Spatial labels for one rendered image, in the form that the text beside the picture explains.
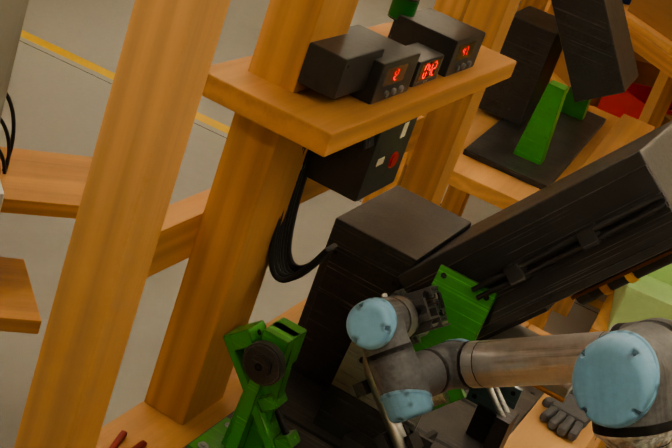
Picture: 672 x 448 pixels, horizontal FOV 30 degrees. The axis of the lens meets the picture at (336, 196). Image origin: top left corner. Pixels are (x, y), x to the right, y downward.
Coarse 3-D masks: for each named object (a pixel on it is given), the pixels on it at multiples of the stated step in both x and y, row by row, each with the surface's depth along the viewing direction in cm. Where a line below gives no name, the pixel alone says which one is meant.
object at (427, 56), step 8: (416, 48) 229; (424, 48) 231; (424, 56) 226; (432, 56) 228; (440, 56) 230; (424, 64) 223; (432, 64) 228; (440, 64) 232; (416, 72) 222; (424, 72) 226; (432, 72) 230; (416, 80) 224; (424, 80) 228
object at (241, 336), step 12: (252, 324) 211; (264, 324) 212; (228, 336) 210; (240, 336) 209; (252, 336) 208; (228, 348) 210; (240, 348) 209; (240, 360) 210; (240, 372) 210; (264, 396) 210; (264, 408) 210; (276, 408) 210; (264, 420) 211; (276, 420) 214; (264, 432) 211; (276, 432) 213; (288, 432) 212; (264, 444) 211; (276, 444) 211; (288, 444) 210
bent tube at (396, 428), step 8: (368, 368) 226; (368, 376) 226; (376, 392) 226; (376, 400) 226; (384, 416) 225; (384, 424) 226; (392, 424) 225; (400, 424) 225; (392, 432) 225; (400, 432) 224; (392, 440) 225; (400, 440) 224
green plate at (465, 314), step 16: (448, 272) 225; (448, 288) 225; (464, 288) 224; (448, 304) 225; (464, 304) 224; (480, 304) 223; (448, 320) 225; (464, 320) 224; (480, 320) 223; (432, 336) 226; (448, 336) 225; (464, 336) 224
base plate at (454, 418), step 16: (288, 384) 245; (304, 384) 247; (288, 400) 240; (304, 400) 241; (320, 400) 243; (464, 400) 261; (528, 400) 270; (288, 416) 235; (304, 416) 236; (432, 416) 251; (448, 416) 253; (464, 416) 255; (304, 432) 232; (320, 432) 233; (448, 432) 248; (464, 432) 250
